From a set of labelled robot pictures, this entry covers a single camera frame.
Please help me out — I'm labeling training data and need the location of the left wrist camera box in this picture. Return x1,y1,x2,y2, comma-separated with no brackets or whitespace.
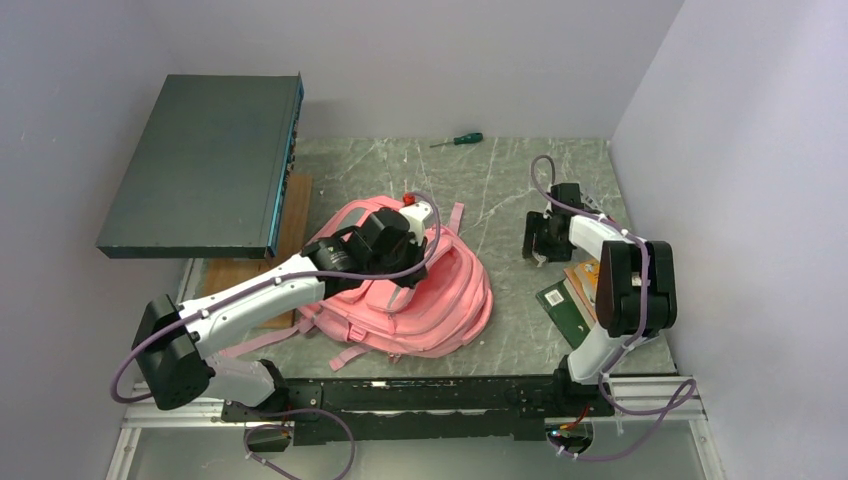
399,193,435,244

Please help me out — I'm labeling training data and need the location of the dark green book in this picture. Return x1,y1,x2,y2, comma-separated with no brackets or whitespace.
535,279,596,350

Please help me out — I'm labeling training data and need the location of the purple cable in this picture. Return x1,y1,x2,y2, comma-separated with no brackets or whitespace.
109,190,443,405
529,155,698,464

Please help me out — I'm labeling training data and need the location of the wooden board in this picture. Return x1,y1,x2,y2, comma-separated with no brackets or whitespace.
198,173,314,331

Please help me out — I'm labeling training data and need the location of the dark grey flat box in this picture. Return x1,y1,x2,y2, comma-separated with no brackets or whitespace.
96,74,304,259

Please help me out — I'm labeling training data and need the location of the pink student backpack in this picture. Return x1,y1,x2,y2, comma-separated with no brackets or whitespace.
221,203,493,371

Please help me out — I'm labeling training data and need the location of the orange comic book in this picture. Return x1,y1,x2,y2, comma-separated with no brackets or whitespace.
574,259,600,306

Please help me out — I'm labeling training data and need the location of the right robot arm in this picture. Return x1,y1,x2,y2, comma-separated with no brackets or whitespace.
521,183,677,415

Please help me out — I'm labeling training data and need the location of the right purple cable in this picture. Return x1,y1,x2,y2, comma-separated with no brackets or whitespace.
529,155,698,464

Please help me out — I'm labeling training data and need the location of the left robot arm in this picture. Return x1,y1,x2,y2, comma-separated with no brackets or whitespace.
130,202,438,420

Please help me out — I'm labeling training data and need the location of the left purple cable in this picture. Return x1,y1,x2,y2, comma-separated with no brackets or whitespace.
109,190,443,405

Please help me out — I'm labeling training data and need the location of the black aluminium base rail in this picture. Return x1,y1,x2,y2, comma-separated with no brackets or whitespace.
122,374,686,446

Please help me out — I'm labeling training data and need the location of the green handled screwdriver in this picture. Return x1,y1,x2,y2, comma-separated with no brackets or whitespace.
431,132,484,148

